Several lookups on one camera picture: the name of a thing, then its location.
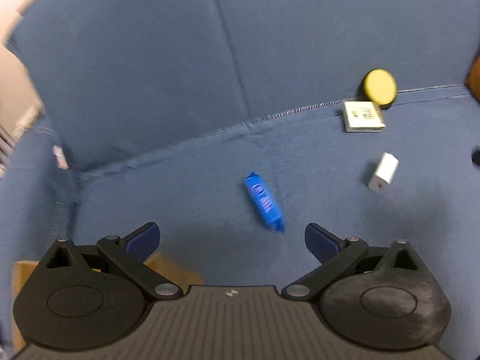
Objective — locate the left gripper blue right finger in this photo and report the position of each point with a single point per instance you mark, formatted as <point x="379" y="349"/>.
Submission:
<point x="321" y="243"/>

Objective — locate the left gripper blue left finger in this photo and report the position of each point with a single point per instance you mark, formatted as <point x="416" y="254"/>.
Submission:
<point x="143" y="242"/>

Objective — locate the blue tissue pack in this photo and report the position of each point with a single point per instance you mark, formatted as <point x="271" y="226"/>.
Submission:
<point x="264" y="202"/>

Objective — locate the white USB charger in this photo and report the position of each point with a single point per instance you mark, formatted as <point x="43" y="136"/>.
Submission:
<point x="384" y="173"/>

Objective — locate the yellow round sponge puff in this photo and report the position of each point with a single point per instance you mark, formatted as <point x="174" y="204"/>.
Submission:
<point x="380" y="87"/>

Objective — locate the small white gold box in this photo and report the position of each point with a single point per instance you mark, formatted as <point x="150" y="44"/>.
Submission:
<point x="362" y="117"/>

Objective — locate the open cardboard box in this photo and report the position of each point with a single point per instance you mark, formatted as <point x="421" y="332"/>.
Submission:
<point x="159" y="263"/>

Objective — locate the orange cushion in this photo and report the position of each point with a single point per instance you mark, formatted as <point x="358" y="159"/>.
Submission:
<point x="472" y="80"/>

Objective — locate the white sofa label tag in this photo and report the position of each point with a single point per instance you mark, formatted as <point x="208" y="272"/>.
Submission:
<point x="60" y="158"/>

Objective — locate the blue fabric sofa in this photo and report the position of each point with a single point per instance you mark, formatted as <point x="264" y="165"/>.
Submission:
<point x="164" y="107"/>

